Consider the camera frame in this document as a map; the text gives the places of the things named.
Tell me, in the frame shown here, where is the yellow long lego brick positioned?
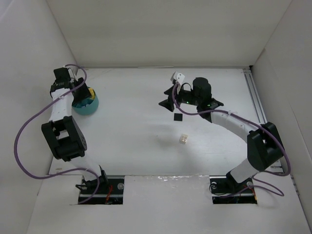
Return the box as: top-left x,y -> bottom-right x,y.
88,88 -> 96,100

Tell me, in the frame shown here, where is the black square marker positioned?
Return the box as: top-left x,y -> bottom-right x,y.
174,113 -> 183,121

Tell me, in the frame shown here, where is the cream lego brick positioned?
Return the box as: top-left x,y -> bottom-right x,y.
179,134 -> 189,144

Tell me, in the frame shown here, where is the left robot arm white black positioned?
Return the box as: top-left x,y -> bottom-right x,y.
41,67 -> 109,189

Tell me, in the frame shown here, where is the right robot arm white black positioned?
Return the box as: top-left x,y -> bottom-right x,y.
159,73 -> 286,194

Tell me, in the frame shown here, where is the teal round divided container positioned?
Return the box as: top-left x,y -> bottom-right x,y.
72,95 -> 99,116

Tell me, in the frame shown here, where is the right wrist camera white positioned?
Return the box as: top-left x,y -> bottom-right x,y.
170,71 -> 185,85

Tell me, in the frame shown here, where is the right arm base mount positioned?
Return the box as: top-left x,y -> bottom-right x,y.
209,175 -> 257,204

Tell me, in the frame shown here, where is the aluminium rail right side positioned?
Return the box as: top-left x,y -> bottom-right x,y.
243,67 -> 284,174

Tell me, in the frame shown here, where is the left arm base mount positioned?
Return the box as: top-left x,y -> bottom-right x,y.
76,176 -> 125,205

